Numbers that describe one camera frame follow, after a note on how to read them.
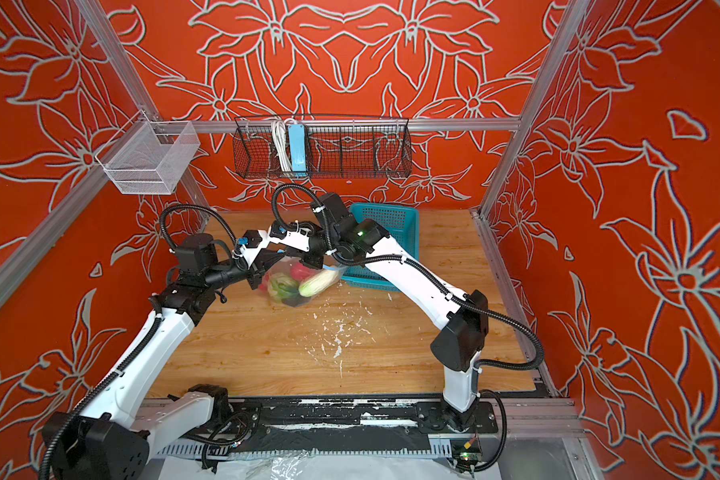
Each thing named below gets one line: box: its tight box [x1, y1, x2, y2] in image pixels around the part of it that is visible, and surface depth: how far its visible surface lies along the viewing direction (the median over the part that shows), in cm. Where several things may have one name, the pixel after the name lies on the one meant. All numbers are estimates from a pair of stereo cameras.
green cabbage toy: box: [268, 273, 299, 303], surface depth 83 cm
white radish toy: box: [298, 269, 340, 297], surface depth 84 cm
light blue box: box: [288, 124, 307, 177], surface depth 91 cm
